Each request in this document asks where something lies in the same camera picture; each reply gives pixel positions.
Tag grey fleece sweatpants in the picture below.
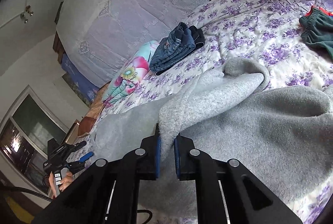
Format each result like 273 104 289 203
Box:
92 58 332 218

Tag person left hand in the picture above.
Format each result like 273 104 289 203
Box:
48 171 74 198

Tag orange brown pillow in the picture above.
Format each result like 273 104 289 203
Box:
78 82 109 137

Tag window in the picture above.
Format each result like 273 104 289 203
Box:
1 86 69 194

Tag blue patterned cloth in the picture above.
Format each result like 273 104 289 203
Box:
61 54 99 107

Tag folded floral turquoise pink blanket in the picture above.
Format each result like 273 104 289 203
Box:
102 41 159 106

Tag folded blue denim jeans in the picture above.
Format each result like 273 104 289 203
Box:
150 22 205 75

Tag purple floral bed sheet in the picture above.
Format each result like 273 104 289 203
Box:
78 0 333 224

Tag dark green pants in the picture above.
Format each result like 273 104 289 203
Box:
299 6 333 59

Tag black cable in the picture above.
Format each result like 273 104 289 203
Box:
0 184 54 202

